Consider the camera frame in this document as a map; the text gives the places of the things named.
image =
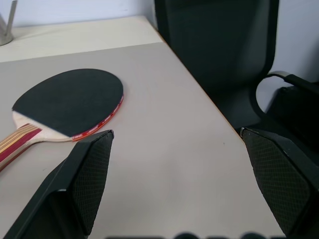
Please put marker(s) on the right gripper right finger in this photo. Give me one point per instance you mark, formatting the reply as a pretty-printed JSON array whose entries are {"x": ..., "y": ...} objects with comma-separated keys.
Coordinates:
[{"x": 281, "y": 179}]

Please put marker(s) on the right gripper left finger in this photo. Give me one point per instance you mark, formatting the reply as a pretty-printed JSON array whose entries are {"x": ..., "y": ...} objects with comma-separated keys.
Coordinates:
[{"x": 74, "y": 186}]

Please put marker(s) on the black red table tennis paddle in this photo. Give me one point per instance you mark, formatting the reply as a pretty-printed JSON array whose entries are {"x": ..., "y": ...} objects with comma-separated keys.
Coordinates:
[{"x": 69, "y": 99}]

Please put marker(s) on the black office chair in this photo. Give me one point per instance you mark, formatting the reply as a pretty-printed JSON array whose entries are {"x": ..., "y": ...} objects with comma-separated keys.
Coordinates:
[{"x": 219, "y": 37}]

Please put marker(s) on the steel watering can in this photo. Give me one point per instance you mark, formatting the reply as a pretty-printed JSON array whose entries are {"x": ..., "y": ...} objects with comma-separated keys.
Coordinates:
[{"x": 5, "y": 35}]

